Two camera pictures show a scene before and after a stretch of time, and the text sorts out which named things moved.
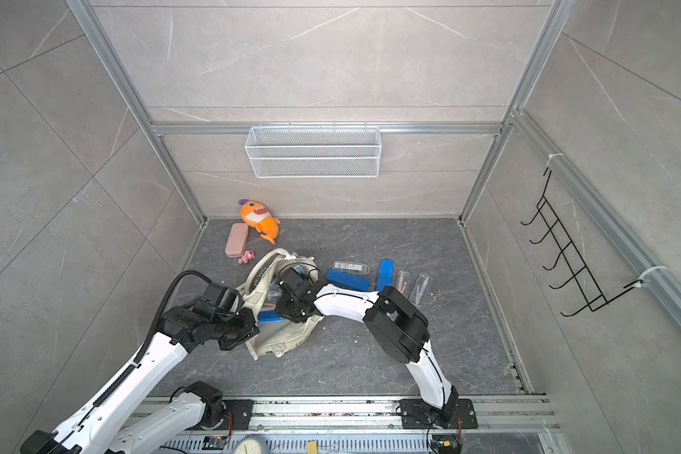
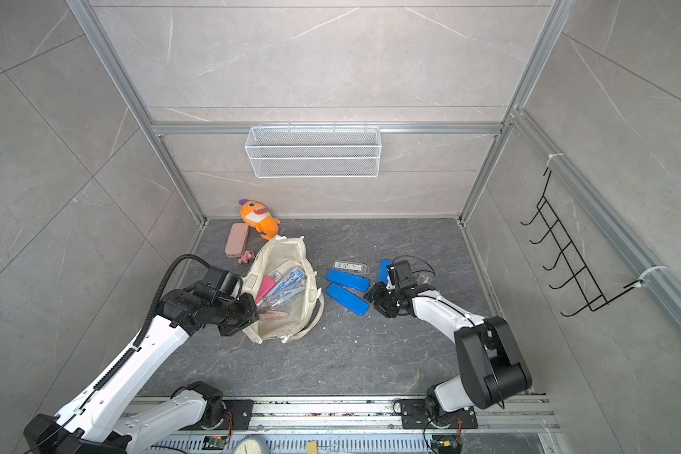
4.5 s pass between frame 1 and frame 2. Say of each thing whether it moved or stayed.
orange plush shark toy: stayed
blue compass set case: stayed
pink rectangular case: stayed
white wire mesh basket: stayed
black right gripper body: moved
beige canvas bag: moved
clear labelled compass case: stayed
